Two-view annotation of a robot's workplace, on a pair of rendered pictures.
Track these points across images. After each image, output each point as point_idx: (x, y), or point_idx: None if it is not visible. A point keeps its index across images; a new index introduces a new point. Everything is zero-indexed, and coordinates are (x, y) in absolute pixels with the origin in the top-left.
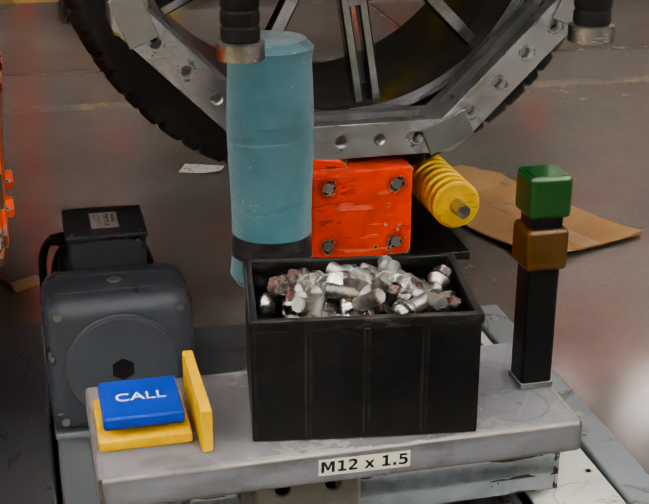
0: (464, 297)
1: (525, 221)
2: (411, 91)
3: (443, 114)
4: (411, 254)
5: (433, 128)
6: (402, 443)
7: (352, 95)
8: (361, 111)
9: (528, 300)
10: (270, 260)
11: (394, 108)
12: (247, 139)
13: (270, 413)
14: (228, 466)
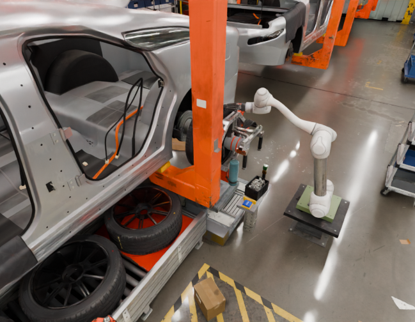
0: (264, 179)
1: (264, 170)
2: (227, 154)
3: (235, 157)
4: (254, 177)
5: (235, 159)
6: (265, 194)
7: (222, 158)
8: (227, 160)
9: (265, 176)
10: (247, 184)
11: (229, 158)
12: (235, 172)
13: (258, 198)
14: (258, 204)
